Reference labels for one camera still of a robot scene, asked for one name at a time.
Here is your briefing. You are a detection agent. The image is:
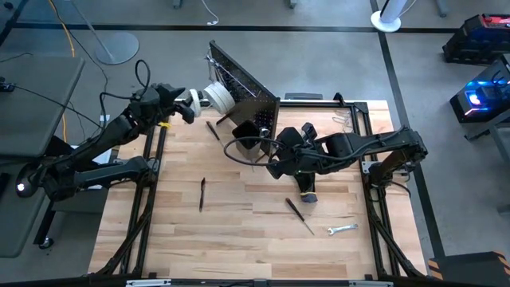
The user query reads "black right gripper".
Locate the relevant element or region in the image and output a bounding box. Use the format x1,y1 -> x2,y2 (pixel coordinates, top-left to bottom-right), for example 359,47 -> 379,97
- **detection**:
266,126 -> 320,180

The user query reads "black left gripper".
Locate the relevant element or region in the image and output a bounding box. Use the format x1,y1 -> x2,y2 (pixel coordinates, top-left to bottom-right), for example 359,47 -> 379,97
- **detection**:
137,84 -> 197,125

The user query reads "black and grey work glove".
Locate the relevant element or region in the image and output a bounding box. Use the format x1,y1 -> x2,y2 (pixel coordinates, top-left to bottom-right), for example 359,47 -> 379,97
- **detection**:
293,175 -> 320,205

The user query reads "black metal pegboard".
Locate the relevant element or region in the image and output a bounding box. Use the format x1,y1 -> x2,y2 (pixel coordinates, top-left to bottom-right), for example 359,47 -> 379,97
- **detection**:
206,39 -> 281,147

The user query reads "black pegboard bin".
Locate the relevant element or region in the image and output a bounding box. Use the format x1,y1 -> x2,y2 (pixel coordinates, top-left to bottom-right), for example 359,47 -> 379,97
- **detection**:
231,119 -> 264,160

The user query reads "dark slim screwdriver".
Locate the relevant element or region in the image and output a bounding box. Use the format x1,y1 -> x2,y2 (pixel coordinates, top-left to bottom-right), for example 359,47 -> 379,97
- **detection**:
216,112 -> 237,126
206,120 -> 225,147

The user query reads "grey round floor stand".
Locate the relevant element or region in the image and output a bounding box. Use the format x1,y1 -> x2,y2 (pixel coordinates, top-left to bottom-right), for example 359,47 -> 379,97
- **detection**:
71,0 -> 140,66

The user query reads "black pen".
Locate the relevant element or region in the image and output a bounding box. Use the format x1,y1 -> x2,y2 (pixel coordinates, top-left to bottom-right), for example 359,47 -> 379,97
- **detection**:
198,176 -> 207,214

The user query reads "white paper sheet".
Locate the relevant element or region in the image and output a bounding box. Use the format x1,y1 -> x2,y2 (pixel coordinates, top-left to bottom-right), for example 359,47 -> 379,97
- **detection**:
93,147 -> 113,164

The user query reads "white round floor stand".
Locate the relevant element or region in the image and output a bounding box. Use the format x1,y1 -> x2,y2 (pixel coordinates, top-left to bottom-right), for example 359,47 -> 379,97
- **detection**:
369,0 -> 416,33

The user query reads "black computer mouse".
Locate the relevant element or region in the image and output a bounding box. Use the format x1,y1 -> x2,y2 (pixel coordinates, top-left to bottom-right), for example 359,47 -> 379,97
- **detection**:
14,165 -> 41,199

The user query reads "computer with coloured lights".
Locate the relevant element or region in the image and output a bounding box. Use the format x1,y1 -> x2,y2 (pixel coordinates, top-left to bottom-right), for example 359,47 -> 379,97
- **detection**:
449,77 -> 510,124

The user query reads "black box with striped corner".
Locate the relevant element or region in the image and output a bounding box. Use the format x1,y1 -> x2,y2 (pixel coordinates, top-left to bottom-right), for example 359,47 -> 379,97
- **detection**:
428,250 -> 510,287

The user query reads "black case with red top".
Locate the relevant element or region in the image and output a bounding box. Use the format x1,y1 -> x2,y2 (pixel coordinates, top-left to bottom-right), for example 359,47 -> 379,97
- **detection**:
441,12 -> 510,66

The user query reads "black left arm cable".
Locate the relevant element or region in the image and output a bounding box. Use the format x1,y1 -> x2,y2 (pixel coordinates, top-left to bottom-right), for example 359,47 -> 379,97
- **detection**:
99,58 -> 153,120

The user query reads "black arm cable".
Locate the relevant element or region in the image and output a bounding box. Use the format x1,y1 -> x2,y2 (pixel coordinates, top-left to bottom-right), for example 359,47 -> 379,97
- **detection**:
99,58 -> 153,120
222,136 -> 288,167

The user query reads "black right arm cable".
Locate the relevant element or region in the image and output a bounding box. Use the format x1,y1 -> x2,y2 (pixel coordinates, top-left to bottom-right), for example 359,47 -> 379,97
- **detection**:
222,136 -> 288,167

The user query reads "silver wire hook rack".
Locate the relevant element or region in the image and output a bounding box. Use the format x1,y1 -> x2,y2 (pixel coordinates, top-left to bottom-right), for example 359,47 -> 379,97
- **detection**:
205,54 -> 258,99

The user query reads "white cable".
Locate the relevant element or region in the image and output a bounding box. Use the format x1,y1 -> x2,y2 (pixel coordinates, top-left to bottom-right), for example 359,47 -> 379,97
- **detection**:
198,0 -> 220,27

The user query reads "yellow cable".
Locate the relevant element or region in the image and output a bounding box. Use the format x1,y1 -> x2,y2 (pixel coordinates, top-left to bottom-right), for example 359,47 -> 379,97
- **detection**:
46,0 -> 77,144

